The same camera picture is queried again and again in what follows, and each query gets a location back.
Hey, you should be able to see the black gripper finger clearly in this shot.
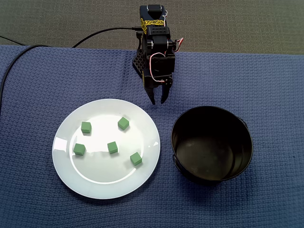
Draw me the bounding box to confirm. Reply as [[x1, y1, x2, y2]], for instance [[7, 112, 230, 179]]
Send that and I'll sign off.
[[144, 87, 158, 105], [160, 82, 173, 105]]

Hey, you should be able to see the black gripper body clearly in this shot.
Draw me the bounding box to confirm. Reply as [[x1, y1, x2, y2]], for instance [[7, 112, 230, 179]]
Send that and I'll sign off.
[[142, 52, 176, 89]]

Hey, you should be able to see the green cube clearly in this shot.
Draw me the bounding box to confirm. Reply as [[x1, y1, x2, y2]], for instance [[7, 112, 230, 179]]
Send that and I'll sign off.
[[130, 152, 143, 166], [117, 116, 130, 131], [80, 121, 92, 134], [107, 141, 119, 154], [73, 143, 86, 156]]

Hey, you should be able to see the white round plate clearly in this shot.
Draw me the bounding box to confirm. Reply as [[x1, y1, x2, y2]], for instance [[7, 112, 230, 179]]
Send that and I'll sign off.
[[51, 98, 161, 200]]

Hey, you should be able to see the black metal pot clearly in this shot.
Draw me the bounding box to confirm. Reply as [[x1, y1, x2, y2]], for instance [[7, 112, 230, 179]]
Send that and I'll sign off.
[[171, 105, 254, 185]]

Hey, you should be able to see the blue waffle weave cloth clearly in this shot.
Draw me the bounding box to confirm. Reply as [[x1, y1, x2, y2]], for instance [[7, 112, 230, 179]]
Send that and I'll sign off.
[[0, 45, 304, 228]]

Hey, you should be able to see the thick black cable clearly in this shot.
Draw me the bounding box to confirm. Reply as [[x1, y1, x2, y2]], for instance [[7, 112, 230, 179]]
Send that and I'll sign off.
[[0, 27, 143, 117]]

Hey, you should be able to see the thin black cable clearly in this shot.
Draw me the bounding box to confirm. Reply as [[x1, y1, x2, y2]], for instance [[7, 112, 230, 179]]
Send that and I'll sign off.
[[0, 35, 26, 46]]

